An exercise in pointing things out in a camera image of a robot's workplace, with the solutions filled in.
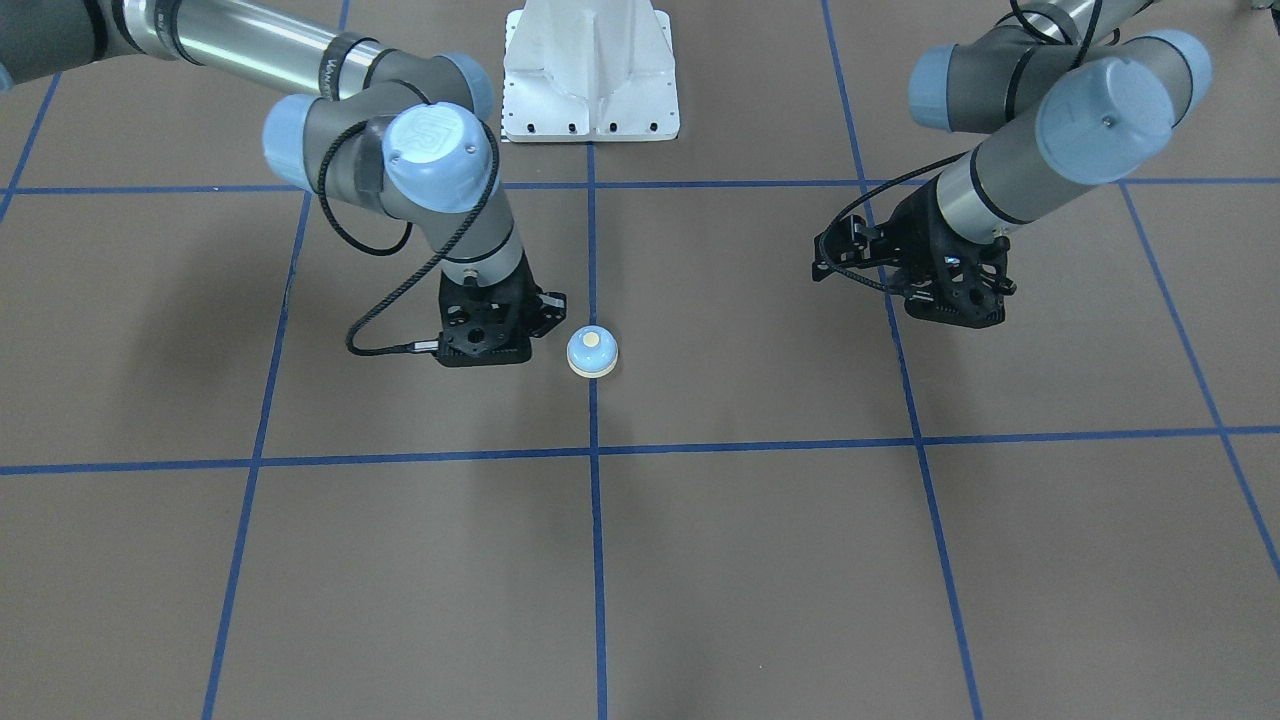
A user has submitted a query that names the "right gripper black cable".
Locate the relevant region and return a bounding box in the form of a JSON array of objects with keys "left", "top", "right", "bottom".
[{"left": 316, "top": 100, "right": 500, "bottom": 357}]

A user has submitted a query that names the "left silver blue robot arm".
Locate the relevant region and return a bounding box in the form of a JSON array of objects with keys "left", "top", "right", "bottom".
[{"left": 812, "top": 1, "right": 1213, "bottom": 329}]

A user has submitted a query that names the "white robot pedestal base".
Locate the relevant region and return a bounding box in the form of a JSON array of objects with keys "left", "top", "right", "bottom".
[{"left": 500, "top": 1, "right": 681, "bottom": 143}]

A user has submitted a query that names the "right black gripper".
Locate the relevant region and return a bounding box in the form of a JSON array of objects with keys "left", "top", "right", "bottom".
[{"left": 436, "top": 258, "right": 567, "bottom": 368}]

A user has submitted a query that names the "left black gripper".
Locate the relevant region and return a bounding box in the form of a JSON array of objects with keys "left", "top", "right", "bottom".
[{"left": 812, "top": 179, "right": 1018, "bottom": 329}]

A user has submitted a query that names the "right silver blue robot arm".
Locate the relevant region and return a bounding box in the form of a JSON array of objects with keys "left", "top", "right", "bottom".
[{"left": 1, "top": 1, "right": 566, "bottom": 366}]

